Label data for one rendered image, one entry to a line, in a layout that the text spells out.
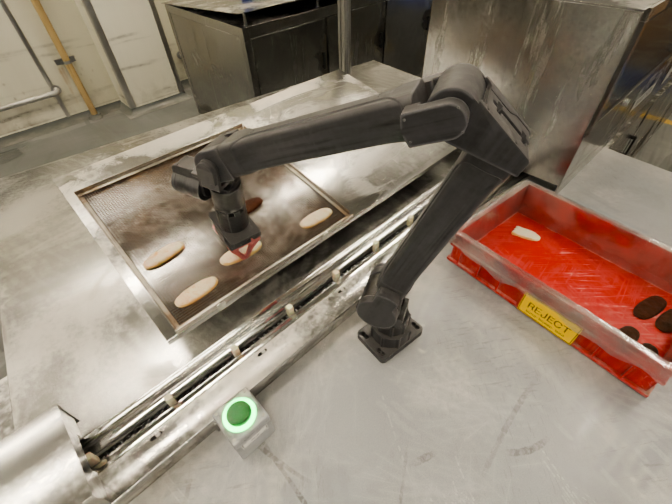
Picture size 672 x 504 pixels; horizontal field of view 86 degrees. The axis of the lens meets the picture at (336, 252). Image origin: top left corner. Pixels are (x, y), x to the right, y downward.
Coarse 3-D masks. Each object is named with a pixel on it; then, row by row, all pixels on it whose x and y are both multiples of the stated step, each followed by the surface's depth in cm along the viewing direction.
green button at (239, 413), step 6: (234, 402) 60; (240, 402) 60; (246, 402) 60; (228, 408) 60; (234, 408) 60; (240, 408) 59; (246, 408) 59; (228, 414) 59; (234, 414) 59; (240, 414) 59; (246, 414) 59; (228, 420) 58; (234, 420) 58; (240, 420) 58; (246, 420) 58; (234, 426) 58
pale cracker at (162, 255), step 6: (168, 246) 83; (174, 246) 83; (180, 246) 84; (156, 252) 82; (162, 252) 82; (168, 252) 82; (174, 252) 83; (150, 258) 81; (156, 258) 81; (162, 258) 81; (168, 258) 82; (144, 264) 80; (150, 264) 80; (156, 264) 80
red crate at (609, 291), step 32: (512, 224) 101; (448, 256) 92; (512, 256) 92; (544, 256) 92; (576, 256) 91; (512, 288) 80; (576, 288) 84; (608, 288) 84; (640, 288) 84; (608, 320) 78; (640, 320) 78; (640, 384) 67
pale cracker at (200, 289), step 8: (208, 280) 79; (216, 280) 79; (192, 288) 77; (200, 288) 77; (208, 288) 78; (184, 296) 76; (192, 296) 76; (200, 296) 77; (176, 304) 75; (184, 304) 75
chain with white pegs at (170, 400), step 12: (408, 216) 97; (384, 240) 95; (372, 252) 93; (336, 276) 84; (324, 288) 85; (288, 312) 78; (276, 324) 79; (228, 360) 73; (168, 396) 65; (180, 396) 68; (168, 408) 67; (132, 432) 64; (120, 444) 62; (96, 456) 60
